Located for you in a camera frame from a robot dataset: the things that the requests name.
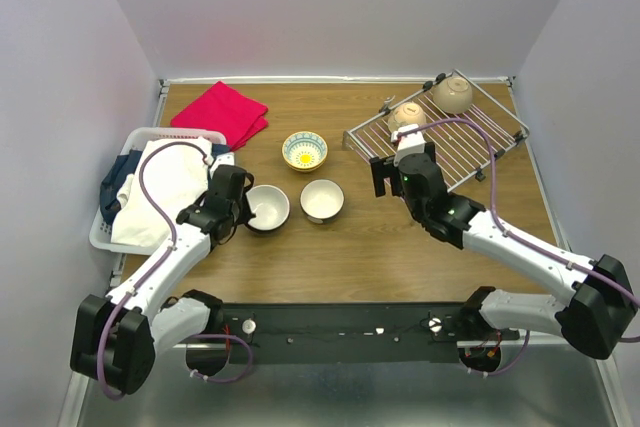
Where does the beige bowl with drawing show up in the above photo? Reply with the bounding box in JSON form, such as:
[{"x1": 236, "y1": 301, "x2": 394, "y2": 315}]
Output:
[{"x1": 387, "y1": 102, "x2": 427, "y2": 133}]

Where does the red bowl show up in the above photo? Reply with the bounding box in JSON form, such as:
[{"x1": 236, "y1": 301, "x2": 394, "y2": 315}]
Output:
[{"x1": 247, "y1": 185, "x2": 290, "y2": 219}]

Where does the plain beige bowl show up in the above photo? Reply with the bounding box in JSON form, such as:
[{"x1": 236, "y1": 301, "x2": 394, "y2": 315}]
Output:
[{"x1": 432, "y1": 76, "x2": 473, "y2": 115}]

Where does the teal white bowl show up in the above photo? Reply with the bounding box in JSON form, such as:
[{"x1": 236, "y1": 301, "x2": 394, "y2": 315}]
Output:
[{"x1": 300, "y1": 179, "x2": 345, "y2": 224}]

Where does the cream striped bowl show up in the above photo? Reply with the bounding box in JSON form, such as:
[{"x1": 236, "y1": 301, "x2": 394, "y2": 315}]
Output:
[{"x1": 282, "y1": 131, "x2": 328, "y2": 161}]

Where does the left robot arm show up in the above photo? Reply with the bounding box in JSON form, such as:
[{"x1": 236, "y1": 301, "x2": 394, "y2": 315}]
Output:
[{"x1": 70, "y1": 165, "x2": 254, "y2": 401}]

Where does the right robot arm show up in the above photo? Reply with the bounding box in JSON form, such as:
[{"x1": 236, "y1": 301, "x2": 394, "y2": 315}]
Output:
[{"x1": 369, "y1": 143, "x2": 639, "y2": 360}]

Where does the white cloth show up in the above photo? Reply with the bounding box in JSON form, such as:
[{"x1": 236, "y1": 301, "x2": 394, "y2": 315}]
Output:
[{"x1": 112, "y1": 137, "x2": 212, "y2": 248}]

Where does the red folded cloth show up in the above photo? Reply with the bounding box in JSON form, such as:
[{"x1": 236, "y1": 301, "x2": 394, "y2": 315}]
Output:
[{"x1": 170, "y1": 81, "x2": 268, "y2": 151}]

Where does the navy blue garment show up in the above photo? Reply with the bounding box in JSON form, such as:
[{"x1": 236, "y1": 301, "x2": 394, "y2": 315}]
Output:
[{"x1": 99, "y1": 137, "x2": 231, "y2": 231}]

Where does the white laundry basket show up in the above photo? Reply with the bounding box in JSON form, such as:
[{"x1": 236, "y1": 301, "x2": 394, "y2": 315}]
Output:
[{"x1": 89, "y1": 127, "x2": 227, "y2": 255}]

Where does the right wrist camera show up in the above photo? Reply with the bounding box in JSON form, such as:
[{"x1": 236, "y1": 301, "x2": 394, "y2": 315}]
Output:
[{"x1": 391, "y1": 124, "x2": 426, "y2": 167}]

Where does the wire dish rack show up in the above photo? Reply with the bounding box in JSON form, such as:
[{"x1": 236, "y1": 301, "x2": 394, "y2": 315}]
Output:
[{"x1": 343, "y1": 69, "x2": 530, "y2": 190}]

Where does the aluminium frame rail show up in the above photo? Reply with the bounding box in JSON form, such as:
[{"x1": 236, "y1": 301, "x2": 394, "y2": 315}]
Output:
[{"x1": 79, "y1": 304, "x2": 616, "y2": 349}]

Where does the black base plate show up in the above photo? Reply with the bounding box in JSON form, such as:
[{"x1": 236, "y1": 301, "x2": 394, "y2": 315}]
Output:
[{"x1": 164, "y1": 301, "x2": 521, "y2": 366}]

